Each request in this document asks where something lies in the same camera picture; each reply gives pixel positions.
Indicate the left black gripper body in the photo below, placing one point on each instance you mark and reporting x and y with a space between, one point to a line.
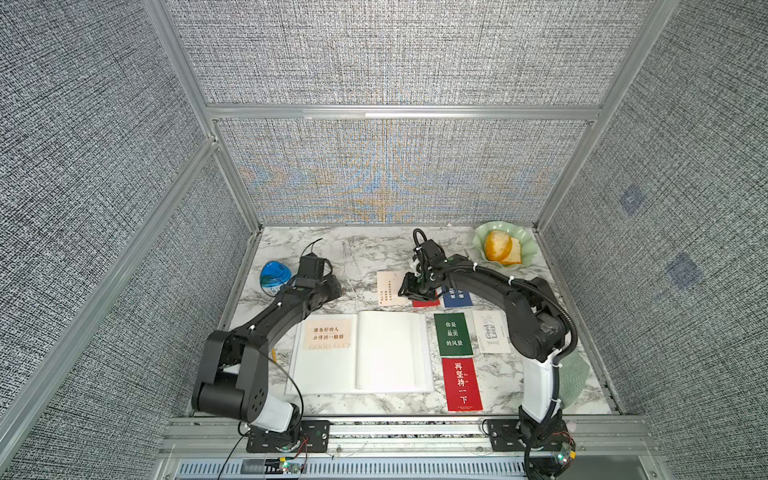
328 289

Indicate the white photo album book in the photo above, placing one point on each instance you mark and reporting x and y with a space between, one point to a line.
389 354

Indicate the white card grey print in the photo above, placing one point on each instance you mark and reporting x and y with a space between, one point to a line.
491 332

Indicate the blue lidded cup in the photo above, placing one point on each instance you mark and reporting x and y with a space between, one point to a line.
273 276

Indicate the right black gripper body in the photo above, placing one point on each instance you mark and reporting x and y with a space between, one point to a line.
418 287

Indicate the blue card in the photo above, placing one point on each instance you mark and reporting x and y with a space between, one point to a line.
455 298

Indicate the large red card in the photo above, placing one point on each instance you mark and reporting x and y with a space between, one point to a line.
461 385

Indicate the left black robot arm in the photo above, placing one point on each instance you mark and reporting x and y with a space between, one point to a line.
233 374

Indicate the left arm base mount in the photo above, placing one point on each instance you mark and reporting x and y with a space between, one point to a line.
300 435

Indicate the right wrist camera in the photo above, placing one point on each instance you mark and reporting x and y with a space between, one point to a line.
429 254

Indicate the green folded cloth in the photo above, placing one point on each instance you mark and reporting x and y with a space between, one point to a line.
574 373

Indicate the green card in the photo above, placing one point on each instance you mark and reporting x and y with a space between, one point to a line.
453 336

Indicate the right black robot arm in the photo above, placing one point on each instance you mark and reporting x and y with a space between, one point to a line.
539 329

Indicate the aluminium front rail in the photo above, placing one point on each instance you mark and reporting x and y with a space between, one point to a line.
404 447

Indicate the green glass plate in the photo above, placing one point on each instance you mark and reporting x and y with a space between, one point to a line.
529 246

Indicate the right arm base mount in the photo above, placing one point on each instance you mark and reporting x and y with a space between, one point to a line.
548 449

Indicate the bread piece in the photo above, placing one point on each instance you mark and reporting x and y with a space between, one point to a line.
503 248

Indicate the dark red card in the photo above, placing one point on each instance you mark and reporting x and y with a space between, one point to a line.
426 304

